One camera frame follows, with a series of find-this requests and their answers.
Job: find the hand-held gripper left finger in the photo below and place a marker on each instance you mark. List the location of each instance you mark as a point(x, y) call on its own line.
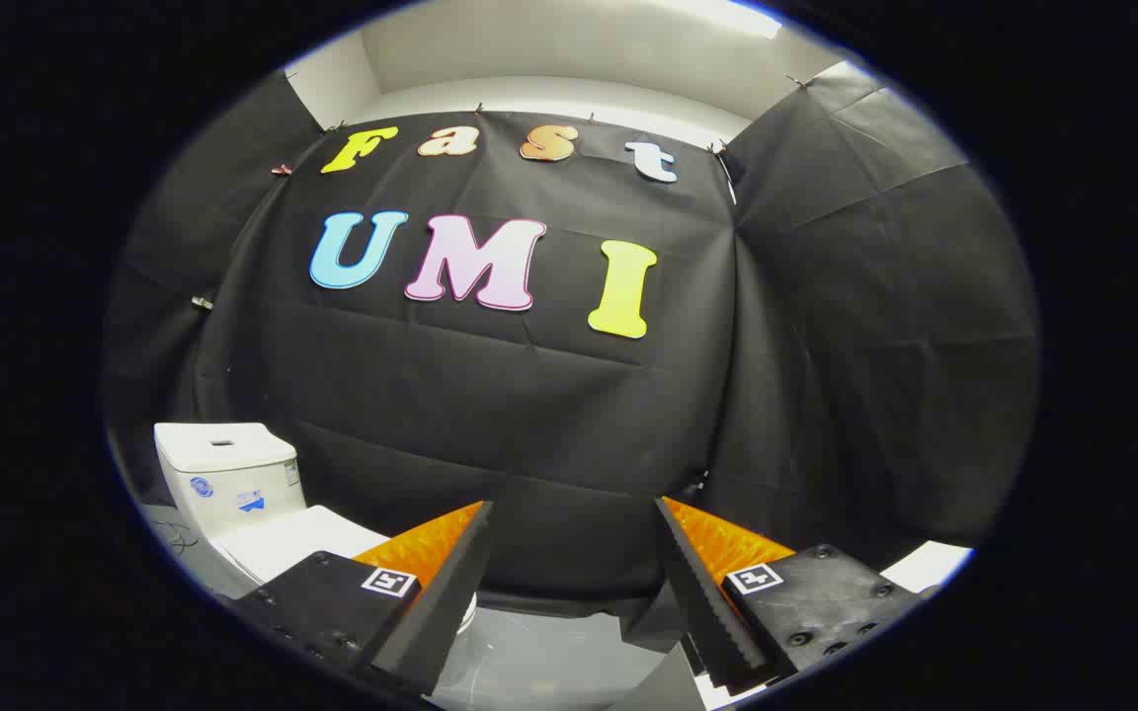
point(436, 617)

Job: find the white toilet lid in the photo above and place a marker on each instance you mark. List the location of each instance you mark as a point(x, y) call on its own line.
point(297, 538)

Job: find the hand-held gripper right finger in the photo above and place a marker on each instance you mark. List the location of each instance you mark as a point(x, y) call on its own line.
point(707, 617)

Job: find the black backdrop cloth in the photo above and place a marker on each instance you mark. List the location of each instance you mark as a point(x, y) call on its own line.
point(549, 415)

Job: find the white ceramic toilet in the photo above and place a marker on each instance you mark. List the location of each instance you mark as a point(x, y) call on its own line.
point(223, 474)

